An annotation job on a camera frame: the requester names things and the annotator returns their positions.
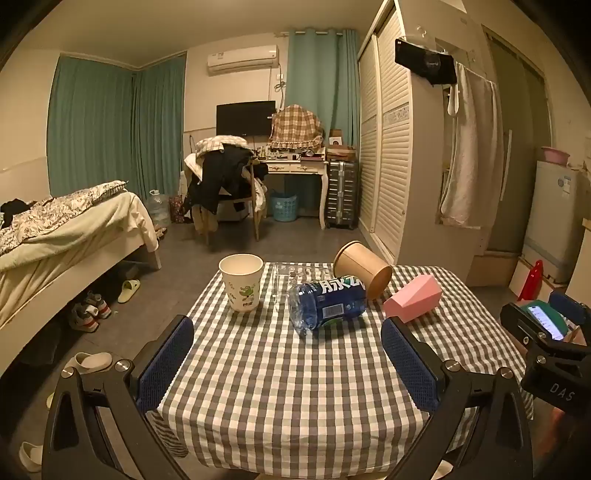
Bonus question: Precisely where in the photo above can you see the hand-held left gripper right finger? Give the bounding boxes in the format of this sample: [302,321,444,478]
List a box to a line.
[381,317,535,480]

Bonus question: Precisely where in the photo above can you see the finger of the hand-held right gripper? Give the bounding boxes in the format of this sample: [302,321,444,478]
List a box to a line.
[549,291,591,334]
[500,302,573,357]

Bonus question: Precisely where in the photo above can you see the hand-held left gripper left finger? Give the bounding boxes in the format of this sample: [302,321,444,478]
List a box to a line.
[41,315,195,480]

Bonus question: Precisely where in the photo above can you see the white paper cup green print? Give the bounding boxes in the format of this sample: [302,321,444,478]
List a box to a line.
[218,254,264,313]

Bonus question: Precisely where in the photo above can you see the brown paper cup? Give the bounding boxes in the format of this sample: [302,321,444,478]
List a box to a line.
[333,240,393,300]

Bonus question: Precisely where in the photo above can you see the smartphone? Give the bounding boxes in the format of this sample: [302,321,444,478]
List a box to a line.
[526,300,571,342]

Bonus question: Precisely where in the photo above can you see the red bottle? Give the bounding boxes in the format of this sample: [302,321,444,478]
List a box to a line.
[519,259,545,301]

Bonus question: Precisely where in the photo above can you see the pink box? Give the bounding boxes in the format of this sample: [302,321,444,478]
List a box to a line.
[383,274,442,324]

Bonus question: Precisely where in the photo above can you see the white slipper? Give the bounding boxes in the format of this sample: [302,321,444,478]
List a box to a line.
[18,441,45,473]
[62,352,114,376]

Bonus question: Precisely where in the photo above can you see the yellow slipper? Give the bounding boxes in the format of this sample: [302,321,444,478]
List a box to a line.
[117,279,141,304]

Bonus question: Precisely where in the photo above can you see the white washing machine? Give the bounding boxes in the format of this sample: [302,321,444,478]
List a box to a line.
[521,159,591,285]

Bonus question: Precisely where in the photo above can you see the grey sneakers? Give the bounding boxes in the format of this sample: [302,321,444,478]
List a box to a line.
[68,290,112,333]

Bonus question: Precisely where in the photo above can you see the blue plastic bottle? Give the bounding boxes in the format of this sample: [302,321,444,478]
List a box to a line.
[287,276,368,335]

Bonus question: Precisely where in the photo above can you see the grey checked tablecloth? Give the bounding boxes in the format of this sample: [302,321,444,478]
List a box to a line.
[147,263,535,476]

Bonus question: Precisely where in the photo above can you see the bed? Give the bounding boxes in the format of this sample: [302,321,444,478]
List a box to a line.
[0,181,163,374]

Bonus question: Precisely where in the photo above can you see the clear plastic box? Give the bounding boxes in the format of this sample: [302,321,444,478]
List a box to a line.
[271,261,337,306]

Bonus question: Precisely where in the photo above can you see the pink basin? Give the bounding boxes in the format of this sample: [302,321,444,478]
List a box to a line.
[540,146,571,166]

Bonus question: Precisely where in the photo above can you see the clear water jug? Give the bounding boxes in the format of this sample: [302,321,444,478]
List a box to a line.
[146,189,172,227]

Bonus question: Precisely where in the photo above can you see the wooden chair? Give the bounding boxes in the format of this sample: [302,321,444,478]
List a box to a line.
[193,154,265,253]

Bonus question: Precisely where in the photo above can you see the grey door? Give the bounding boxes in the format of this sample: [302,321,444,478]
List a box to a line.
[481,25,556,254]

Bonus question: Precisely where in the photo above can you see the dark suitcase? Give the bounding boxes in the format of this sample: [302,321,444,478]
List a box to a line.
[324,160,360,230]

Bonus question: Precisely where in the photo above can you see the white towel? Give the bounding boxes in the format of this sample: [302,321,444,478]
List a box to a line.
[440,61,500,228]

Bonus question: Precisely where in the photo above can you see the patterned blanket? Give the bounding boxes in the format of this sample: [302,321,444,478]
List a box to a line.
[0,180,128,257]

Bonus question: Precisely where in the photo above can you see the chair piled with clothes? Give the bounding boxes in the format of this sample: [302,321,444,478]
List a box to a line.
[181,136,269,234]

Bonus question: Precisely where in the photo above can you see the blue laundry basket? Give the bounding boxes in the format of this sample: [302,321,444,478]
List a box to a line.
[269,191,299,223]

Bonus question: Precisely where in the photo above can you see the white louvred wardrobe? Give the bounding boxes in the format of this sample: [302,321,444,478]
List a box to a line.
[357,0,491,267]

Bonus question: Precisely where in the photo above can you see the black cloth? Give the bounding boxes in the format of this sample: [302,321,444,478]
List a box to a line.
[0,198,32,228]

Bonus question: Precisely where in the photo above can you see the white desk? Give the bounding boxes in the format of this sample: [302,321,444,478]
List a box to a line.
[252,147,330,232]

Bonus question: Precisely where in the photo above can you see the green curtain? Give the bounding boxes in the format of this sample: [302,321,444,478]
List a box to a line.
[47,55,139,198]
[131,52,188,200]

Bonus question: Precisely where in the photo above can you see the black television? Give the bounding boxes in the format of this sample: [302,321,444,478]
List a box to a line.
[216,100,277,138]

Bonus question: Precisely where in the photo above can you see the plaid cloth cover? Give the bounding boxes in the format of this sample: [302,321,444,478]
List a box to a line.
[269,104,325,151]

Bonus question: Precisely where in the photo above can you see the black hanging bag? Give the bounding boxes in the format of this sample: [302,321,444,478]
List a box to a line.
[394,38,458,86]

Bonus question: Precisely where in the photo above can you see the teal curtain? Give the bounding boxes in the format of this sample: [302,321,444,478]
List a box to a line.
[283,29,361,149]

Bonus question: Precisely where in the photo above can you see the white air conditioner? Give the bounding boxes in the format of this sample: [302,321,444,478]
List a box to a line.
[206,45,281,77]

